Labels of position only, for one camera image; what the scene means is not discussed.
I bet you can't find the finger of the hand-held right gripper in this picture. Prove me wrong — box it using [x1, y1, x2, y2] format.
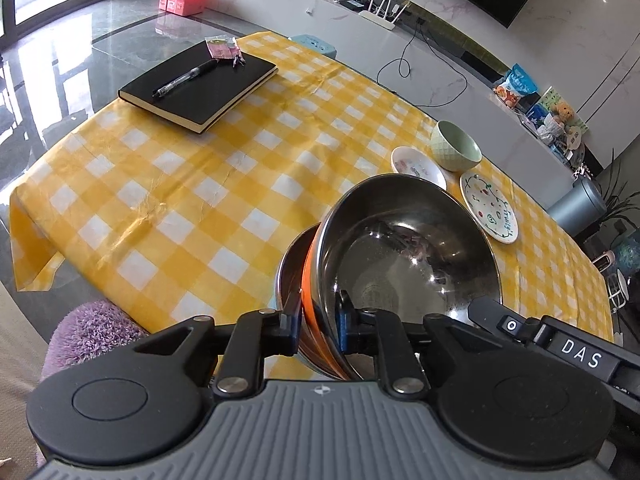
[467, 297, 544, 346]

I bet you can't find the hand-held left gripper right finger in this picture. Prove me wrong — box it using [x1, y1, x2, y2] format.
[338, 290, 498, 397]

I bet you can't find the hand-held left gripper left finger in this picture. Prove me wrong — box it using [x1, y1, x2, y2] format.
[147, 287, 304, 397]

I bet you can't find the plain steel bowl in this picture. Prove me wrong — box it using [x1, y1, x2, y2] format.
[274, 224, 321, 313]

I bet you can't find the orange-sided steel bowl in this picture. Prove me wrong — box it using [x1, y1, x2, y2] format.
[299, 173, 504, 382]

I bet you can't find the white fruit-print plate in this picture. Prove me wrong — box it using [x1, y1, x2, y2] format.
[459, 170, 520, 245]

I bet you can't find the small white plate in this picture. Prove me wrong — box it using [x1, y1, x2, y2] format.
[390, 146, 448, 191]

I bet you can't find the pale green ceramic bowl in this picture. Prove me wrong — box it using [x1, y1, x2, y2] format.
[431, 120, 483, 174]

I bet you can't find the white round stool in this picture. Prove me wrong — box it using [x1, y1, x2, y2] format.
[604, 269, 632, 307]

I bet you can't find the grey trash can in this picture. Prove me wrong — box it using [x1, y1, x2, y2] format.
[547, 177, 609, 234]

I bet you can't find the green potted plant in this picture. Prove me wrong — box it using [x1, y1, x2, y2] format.
[598, 149, 640, 223]

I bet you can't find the yellow checked tablecloth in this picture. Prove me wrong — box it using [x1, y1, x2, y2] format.
[10, 31, 617, 361]

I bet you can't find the purple fluffy cushion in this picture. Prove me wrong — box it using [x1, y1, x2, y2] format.
[40, 299, 151, 382]

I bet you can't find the teddy bear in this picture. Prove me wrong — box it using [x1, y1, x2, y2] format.
[537, 102, 576, 142]

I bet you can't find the green picture card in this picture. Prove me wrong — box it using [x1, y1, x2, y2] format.
[541, 86, 589, 137]

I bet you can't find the blue snack bag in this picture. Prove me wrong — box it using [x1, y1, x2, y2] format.
[492, 63, 542, 109]

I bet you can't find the black notebook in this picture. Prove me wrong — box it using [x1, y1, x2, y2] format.
[118, 38, 279, 135]

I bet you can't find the white marble tv cabinet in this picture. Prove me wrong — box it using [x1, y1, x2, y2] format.
[220, 0, 608, 186]

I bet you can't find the black pen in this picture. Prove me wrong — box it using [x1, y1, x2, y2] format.
[152, 59, 220, 99]

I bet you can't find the light blue stool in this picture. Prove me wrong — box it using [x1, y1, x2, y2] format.
[288, 34, 339, 59]

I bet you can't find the pink packet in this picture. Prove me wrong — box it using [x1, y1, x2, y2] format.
[203, 35, 242, 62]

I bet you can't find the white router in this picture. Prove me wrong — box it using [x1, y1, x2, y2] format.
[359, 0, 409, 24]

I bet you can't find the black cable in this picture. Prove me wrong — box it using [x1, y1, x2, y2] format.
[377, 24, 469, 109]

